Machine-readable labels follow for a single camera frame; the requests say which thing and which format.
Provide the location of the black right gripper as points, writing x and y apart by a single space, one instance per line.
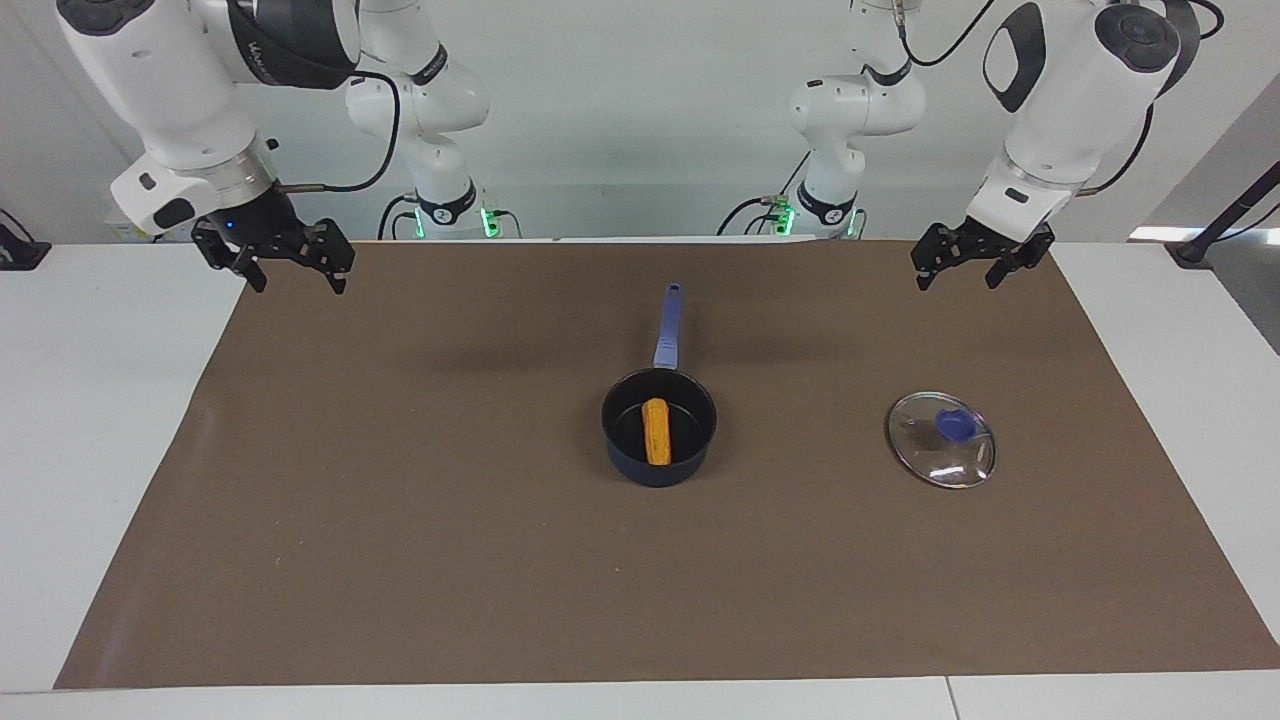
275 235

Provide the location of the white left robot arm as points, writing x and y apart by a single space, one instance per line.
1060 110

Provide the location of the black pole stand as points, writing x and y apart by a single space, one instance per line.
1225 215

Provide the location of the white wall power strip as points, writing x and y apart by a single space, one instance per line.
125 230

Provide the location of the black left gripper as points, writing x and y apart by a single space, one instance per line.
975 242

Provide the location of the brown table mat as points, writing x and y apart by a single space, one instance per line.
800 580

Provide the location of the glass lid with purple knob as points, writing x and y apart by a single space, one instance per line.
945 455

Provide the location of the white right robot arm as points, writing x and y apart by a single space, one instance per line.
170 90

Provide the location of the black clamp mount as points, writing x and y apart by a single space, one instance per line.
20 252

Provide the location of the orange corn cob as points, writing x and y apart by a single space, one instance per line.
657 435

